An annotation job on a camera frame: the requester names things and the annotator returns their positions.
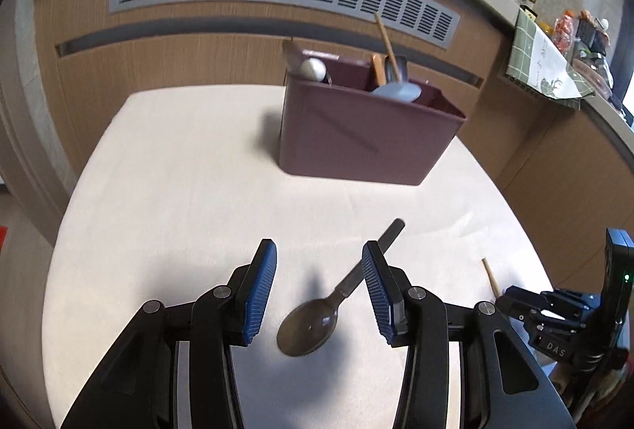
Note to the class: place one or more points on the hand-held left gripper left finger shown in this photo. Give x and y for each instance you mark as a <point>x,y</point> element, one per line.
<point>260,295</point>

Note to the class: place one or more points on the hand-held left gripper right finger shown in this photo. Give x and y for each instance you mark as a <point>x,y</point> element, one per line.
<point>379,295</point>

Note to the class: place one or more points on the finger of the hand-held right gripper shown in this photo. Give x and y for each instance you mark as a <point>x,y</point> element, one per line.
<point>554,345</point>
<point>550,302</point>

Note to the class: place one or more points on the large metal spoon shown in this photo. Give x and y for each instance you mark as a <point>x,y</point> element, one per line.
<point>307,327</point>

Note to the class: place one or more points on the light wooden utensil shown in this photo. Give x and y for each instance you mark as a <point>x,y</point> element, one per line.
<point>489,273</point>

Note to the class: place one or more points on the purple plastic utensil holder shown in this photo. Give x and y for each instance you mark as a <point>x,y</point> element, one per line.
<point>356,142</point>

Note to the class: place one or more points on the blue plastic rice spoon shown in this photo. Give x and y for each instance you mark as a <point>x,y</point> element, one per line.
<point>396,91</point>

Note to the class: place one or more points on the short orange wooden spatula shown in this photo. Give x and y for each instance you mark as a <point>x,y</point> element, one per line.
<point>379,67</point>

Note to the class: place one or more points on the grey-blue spoon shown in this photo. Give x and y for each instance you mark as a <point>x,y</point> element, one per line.
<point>401,67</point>

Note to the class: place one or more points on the white tablecloth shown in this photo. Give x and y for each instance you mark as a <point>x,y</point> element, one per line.
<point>173,186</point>

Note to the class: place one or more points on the wooden side cabinet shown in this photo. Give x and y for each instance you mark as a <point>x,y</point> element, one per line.
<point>554,151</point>

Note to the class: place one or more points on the white spoon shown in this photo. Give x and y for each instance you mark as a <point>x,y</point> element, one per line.
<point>313,69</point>

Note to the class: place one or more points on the green checkered cloth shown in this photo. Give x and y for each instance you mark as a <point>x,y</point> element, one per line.
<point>530,47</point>

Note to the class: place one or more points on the red floor mat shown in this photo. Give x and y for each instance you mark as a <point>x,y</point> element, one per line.
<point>3,236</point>

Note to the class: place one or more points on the black basket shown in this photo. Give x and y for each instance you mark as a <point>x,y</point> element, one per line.
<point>589,35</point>

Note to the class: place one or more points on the orange packets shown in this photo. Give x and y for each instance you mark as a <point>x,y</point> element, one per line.
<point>564,30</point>

